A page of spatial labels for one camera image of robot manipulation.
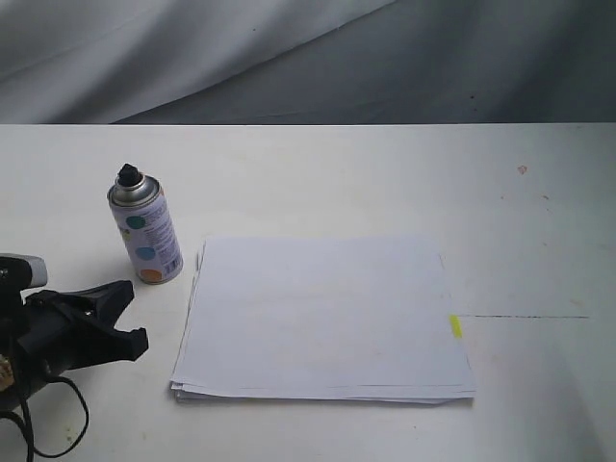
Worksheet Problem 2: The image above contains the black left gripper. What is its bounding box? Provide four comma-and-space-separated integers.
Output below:
9, 280, 149, 385

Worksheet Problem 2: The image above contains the yellow tape marker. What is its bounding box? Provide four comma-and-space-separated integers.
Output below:
449, 315, 462, 339

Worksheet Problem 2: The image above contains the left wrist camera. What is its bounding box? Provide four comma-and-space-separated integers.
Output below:
1, 254, 48, 292

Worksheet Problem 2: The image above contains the grey backdrop cloth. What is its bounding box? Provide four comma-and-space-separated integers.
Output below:
1, 1, 615, 124

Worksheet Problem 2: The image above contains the white spray paint can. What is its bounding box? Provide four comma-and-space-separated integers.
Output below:
107, 164, 183, 284

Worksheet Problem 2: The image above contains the white paper stack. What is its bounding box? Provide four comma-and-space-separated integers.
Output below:
170, 237, 475, 403

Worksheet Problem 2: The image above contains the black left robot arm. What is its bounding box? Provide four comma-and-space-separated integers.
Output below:
1, 280, 149, 411

